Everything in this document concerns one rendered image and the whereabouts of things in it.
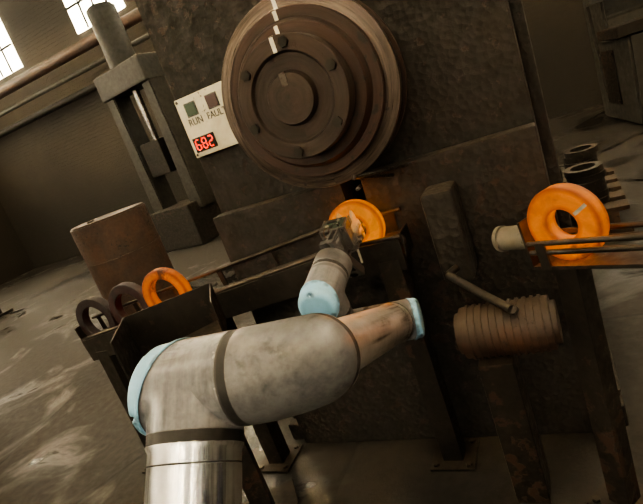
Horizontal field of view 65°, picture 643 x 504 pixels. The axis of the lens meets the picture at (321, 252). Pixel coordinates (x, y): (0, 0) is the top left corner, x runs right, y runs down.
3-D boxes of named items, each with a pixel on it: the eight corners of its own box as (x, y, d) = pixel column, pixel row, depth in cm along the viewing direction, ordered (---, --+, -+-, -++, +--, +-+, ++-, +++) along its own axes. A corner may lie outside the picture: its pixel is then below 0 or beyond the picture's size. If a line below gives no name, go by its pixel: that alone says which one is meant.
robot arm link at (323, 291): (306, 330, 112) (287, 297, 107) (320, 293, 121) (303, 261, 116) (344, 326, 108) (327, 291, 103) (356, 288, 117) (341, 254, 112)
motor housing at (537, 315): (507, 470, 139) (455, 297, 126) (596, 469, 129) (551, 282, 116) (505, 508, 128) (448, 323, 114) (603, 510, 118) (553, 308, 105)
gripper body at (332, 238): (350, 212, 125) (339, 241, 116) (363, 240, 129) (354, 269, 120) (323, 219, 129) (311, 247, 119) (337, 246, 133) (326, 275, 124)
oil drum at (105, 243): (151, 304, 451) (107, 211, 428) (203, 293, 425) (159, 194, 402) (103, 338, 400) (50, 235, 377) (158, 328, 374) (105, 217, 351)
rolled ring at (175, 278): (132, 291, 172) (139, 287, 175) (170, 330, 173) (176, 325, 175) (158, 260, 163) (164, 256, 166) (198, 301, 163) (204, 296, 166)
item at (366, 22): (271, 200, 146) (207, 34, 134) (429, 154, 125) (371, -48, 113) (260, 207, 140) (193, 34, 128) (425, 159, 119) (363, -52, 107)
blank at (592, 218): (574, 267, 105) (565, 274, 104) (522, 212, 110) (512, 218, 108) (629, 226, 92) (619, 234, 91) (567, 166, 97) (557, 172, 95)
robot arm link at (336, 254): (354, 284, 117) (318, 291, 121) (358, 271, 120) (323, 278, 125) (339, 254, 112) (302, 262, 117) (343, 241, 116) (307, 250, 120)
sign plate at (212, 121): (200, 157, 159) (177, 100, 154) (269, 132, 147) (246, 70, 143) (196, 158, 157) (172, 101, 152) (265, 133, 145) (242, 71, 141)
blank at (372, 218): (322, 209, 140) (318, 212, 138) (372, 190, 134) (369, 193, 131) (344, 259, 143) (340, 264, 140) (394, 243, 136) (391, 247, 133)
